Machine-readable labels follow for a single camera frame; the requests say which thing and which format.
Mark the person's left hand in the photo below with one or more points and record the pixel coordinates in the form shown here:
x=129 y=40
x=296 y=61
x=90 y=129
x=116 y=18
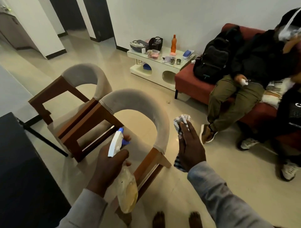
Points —
x=105 y=169

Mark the person's right hand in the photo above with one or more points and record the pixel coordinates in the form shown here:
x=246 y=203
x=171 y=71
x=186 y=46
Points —
x=191 y=152

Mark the person's right thumb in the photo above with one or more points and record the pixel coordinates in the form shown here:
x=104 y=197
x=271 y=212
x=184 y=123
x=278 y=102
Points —
x=180 y=137

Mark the person's right middle finger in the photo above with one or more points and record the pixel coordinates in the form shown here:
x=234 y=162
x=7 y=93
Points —
x=190 y=130

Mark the person's left thumb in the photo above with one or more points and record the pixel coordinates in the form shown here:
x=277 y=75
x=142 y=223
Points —
x=128 y=163

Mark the checked cleaning cloth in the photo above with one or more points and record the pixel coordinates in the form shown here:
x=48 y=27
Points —
x=180 y=121

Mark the white blue spray bottle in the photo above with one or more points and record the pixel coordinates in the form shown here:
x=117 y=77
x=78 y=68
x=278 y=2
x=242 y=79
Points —
x=128 y=188

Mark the person's left forearm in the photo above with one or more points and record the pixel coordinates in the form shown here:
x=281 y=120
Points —
x=84 y=211

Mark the person's right forearm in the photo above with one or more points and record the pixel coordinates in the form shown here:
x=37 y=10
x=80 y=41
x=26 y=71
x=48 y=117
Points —
x=223 y=199

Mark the brown shoe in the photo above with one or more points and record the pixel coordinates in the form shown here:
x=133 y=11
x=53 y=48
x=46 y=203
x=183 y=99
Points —
x=207 y=133

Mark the beige upholstered wooden chair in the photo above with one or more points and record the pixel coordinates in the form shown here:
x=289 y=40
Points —
x=80 y=94
x=141 y=110

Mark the red sofa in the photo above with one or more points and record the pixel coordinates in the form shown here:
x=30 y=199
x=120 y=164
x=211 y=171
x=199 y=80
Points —
x=190 y=82

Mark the white sneaker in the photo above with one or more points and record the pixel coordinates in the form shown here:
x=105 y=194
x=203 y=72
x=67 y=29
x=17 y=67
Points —
x=289 y=171
x=248 y=143

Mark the person's left foot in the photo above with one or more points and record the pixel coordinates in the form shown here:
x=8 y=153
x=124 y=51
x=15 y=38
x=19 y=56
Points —
x=158 y=220

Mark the person's foot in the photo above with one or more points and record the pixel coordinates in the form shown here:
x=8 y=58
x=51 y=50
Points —
x=158 y=220
x=195 y=220

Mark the white low side table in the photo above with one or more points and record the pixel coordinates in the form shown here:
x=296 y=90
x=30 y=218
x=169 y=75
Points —
x=160 y=69

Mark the steel cup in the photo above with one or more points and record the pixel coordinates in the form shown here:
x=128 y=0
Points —
x=179 y=61
x=172 y=61

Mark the small white device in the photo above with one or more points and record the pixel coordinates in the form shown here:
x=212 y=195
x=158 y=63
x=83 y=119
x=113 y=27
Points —
x=244 y=82

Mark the black backpack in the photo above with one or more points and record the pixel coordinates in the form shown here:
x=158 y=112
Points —
x=215 y=58

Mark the blue and white box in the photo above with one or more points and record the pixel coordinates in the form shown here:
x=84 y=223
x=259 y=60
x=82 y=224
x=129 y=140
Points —
x=187 y=54

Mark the blue bowl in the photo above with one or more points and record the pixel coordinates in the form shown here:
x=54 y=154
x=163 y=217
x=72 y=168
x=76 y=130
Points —
x=147 y=67

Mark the pink lidded container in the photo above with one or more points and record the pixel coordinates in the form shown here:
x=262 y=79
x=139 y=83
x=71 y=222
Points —
x=155 y=54

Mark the person's right foot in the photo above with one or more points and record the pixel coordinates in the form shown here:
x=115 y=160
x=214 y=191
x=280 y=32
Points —
x=195 y=220

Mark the patterned ceramic mug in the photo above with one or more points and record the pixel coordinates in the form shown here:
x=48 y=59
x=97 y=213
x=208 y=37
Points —
x=149 y=54

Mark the orange water bottle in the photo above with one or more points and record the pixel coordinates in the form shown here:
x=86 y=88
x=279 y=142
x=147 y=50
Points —
x=173 y=44

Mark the striped cushion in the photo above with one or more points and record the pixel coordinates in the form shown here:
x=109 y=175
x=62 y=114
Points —
x=275 y=90

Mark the black plastic basket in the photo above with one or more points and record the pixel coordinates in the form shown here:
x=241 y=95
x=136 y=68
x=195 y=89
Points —
x=155 y=43

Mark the grey tray with items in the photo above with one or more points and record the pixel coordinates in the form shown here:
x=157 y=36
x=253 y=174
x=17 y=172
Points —
x=138 y=45

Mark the black table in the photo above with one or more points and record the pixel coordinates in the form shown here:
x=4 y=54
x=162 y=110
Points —
x=21 y=176

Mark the kitchen counter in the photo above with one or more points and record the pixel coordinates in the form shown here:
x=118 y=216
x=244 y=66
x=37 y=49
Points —
x=11 y=30

